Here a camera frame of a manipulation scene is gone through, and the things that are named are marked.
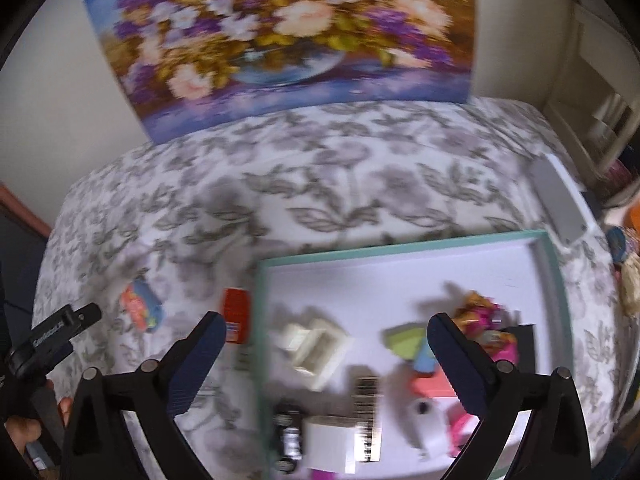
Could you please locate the small white box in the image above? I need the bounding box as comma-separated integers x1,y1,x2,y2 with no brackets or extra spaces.
304,414,358,476

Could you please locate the grey remote control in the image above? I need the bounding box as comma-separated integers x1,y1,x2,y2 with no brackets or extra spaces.
529,154,588,246

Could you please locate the floral grey white blanket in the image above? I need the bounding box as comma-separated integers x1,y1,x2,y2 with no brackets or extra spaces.
32,97,626,480

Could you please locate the pink yellow doll toy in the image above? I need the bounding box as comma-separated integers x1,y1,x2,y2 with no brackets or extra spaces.
452,290,521,366

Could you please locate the pink plastic toy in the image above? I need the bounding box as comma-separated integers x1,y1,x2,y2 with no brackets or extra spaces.
447,402,481,458

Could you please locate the white tray with teal rim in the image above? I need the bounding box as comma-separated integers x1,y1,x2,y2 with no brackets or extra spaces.
252,230,573,480

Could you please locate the brown wooden frame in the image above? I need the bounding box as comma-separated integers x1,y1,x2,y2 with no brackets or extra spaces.
0,182,51,238

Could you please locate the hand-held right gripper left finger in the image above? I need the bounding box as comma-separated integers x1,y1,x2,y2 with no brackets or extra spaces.
62,311,228,480

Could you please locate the person's left hand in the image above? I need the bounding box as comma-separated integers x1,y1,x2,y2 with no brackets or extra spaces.
2,395,77,463

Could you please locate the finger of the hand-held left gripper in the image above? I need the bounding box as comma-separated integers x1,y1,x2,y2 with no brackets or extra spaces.
69,303,103,336

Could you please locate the orange box with blue label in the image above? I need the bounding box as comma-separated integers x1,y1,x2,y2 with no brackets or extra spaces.
120,279,165,333

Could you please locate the red small box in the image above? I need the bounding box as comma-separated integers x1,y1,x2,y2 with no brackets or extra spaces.
221,287,252,346

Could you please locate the orange box with green label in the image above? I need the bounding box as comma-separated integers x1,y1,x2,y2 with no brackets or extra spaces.
382,324,458,401

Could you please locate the round blue tin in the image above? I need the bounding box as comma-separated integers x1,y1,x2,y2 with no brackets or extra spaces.
606,226,632,265

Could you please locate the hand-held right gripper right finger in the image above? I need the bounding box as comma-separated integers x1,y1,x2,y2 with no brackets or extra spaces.
427,312,606,480

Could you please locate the white shelf unit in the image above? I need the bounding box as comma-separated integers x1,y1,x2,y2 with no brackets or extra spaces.
542,0,640,196

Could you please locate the flower bouquet painting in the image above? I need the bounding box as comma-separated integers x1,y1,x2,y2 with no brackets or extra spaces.
84,0,476,145

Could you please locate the black toy car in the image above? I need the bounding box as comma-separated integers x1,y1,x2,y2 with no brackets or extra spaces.
272,400,306,476

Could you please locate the cream perforated comb block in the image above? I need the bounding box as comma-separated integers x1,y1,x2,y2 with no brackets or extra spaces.
352,377,383,463

